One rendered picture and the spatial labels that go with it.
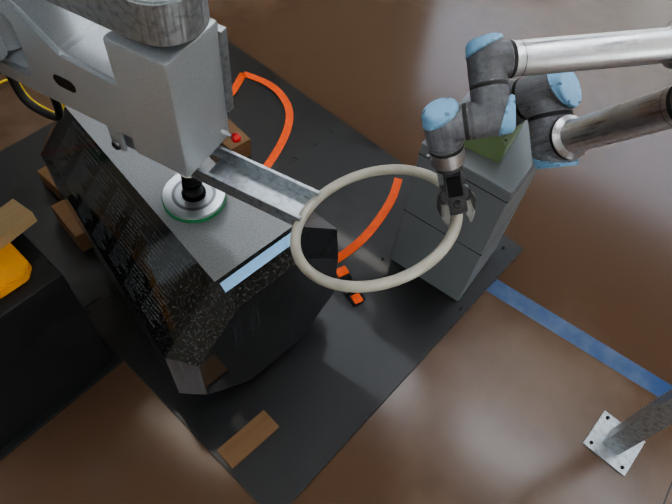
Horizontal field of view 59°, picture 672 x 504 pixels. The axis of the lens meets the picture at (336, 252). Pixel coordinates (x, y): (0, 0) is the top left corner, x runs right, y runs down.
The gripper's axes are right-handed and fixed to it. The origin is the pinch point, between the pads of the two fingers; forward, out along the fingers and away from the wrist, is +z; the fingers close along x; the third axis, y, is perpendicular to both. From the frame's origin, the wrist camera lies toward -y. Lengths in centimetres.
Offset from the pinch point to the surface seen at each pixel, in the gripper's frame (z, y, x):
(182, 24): -68, 12, 54
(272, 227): 13, 29, 62
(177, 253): 7, 19, 93
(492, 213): 50, 53, -14
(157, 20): -71, 10, 58
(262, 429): 94, -1, 94
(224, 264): 11, 13, 77
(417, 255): 90, 77, 21
